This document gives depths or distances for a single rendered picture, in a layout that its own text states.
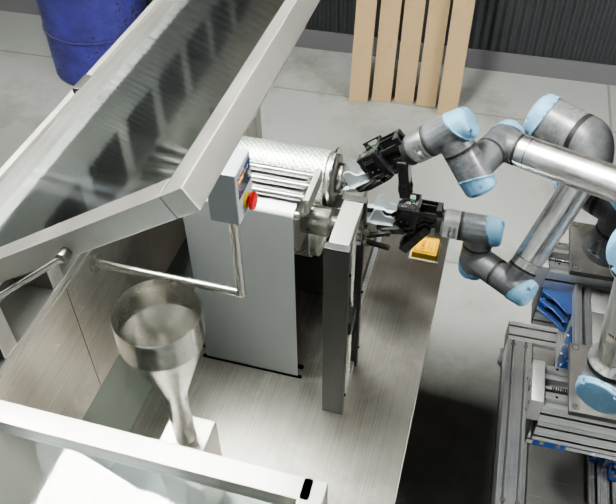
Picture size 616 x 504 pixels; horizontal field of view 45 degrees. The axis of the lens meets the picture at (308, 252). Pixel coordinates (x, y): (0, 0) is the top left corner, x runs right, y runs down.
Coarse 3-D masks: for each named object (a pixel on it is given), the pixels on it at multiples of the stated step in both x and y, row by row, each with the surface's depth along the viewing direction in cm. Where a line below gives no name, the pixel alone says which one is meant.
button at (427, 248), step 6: (426, 240) 211; (432, 240) 211; (438, 240) 211; (414, 246) 209; (420, 246) 209; (426, 246) 209; (432, 246) 209; (438, 246) 209; (414, 252) 208; (420, 252) 208; (426, 252) 207; (432, 252) 207; (420, 258) 209; (426, 258) 208; (432, 258) 208
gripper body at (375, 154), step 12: (396, 132) 165; (384, 144) 167; (396, 144) 164; (360, 156) 169; (372, 156) 166; (384, 156) 168; (396, 156) 167; (408, 156) 163; (372, 168) 169; (384, 168) 167; (396, 168) 169; (384, 180) 170
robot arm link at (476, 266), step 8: (464, 248) 190; (464, 256) 191; (472, 256) 189; (480, 256) 188; (488, 256) 189; (496, 256) 189; (464, 264) 192; (472, 264) 190; (480, 264) 189; (488, 264) 188; (464, 272) 194; (472, 272) 192; (480, 272) 189; (488, 272) 187
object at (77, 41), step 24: (48, 0) 400; (72, 0) 395; (96, 0) 397; (120, 0) 404; (144, 0) 426; (48, 24) 415; (72, 24) 406; (96, 24) 406; (120, 24) 412; (72, 48) 417; (96, 48) 416; (72, 72) 430
